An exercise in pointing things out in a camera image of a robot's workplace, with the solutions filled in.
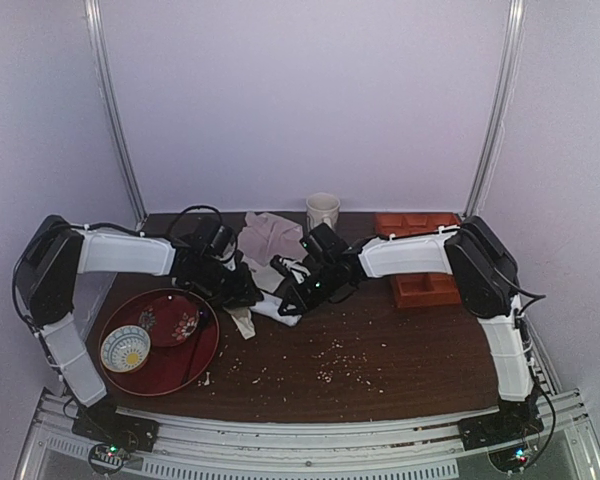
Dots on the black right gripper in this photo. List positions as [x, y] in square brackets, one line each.
[303, 282]

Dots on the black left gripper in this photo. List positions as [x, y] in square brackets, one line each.
[239, 286]

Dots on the white black boxer briefs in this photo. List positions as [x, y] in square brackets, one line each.
[280, 300]

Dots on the orange compartment tray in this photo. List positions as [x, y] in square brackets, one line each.
[419, 290]

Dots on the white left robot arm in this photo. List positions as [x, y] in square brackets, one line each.
[44, 278]

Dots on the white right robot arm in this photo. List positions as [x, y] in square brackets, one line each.
[484, 271]

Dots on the olive green underwear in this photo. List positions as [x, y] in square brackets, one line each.
[242, 318]

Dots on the pink white underwear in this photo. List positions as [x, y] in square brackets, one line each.
[264, 236]

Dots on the white ceramic mug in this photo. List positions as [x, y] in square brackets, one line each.
[322, 208]

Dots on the red floral bowl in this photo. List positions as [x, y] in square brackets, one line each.
[169, 320]

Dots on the round red tray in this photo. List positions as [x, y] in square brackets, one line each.
[167, 369]

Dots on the blue white patterned bowl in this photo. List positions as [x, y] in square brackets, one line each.
[125, 349]

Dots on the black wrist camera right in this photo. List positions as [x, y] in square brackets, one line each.
[323, 245]

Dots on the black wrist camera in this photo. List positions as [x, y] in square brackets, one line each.
[212, 238]
[323, 245]

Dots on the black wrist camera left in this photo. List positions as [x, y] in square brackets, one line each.
[212, 238]

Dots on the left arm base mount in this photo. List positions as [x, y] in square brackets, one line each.
[101, 422]

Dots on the aluminium front rail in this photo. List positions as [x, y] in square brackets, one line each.
[419, 448]

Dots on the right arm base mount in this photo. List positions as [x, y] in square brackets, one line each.
[511, 422]

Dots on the left aluminium frame post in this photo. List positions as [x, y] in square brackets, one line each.
[97, 39]

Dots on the aluminium frame post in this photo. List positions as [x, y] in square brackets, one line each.
[504, 90]
[97, 39]

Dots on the right aluminium frame post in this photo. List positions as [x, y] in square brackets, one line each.
[504, 90]

